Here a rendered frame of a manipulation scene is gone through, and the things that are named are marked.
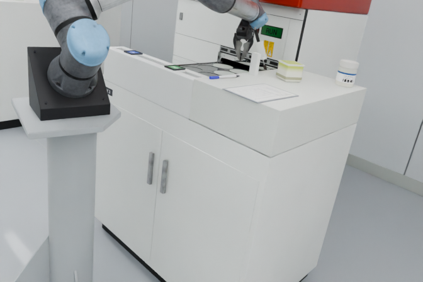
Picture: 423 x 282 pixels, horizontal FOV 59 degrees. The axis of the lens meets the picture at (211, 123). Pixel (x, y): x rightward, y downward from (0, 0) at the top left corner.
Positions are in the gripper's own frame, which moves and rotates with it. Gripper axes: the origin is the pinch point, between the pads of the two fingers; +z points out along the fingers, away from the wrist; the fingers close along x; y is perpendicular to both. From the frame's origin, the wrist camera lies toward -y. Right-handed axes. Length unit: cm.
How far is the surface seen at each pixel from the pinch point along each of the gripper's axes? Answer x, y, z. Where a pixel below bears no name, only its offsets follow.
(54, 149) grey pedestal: 45, -72, 27
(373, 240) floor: -89, 35, 97
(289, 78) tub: -23.5, -27.4, -0.4
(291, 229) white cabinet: -36, -44, 52
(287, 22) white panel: -17.4, 8.5, -18.0
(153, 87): 24.9, -39.5, 9.4
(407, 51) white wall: -100, 132, -2
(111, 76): 50, -26, 13
